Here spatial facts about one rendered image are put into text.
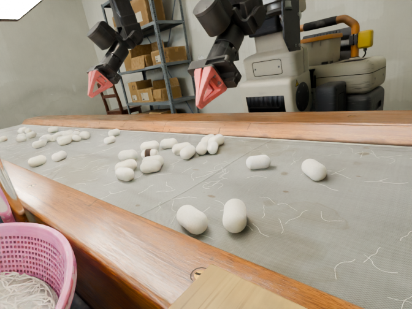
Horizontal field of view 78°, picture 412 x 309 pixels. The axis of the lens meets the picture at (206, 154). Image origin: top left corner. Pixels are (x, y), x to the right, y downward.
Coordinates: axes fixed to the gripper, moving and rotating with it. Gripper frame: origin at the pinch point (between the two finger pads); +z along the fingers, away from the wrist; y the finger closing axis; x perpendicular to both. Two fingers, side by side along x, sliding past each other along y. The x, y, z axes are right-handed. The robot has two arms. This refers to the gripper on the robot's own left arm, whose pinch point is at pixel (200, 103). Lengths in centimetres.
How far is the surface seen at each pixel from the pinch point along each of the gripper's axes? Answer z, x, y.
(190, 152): 12.3, -2.7, 6.0
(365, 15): -160, 110, -4
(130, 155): 15.5, -5.7, -4.8
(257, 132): 2.3, 6.6, 10.9
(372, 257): 21.3, -8.9, 33.3
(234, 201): 20.3, -10.9, 22.5
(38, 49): -158, 36, -464
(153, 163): 16.7, -7.1, 4.1
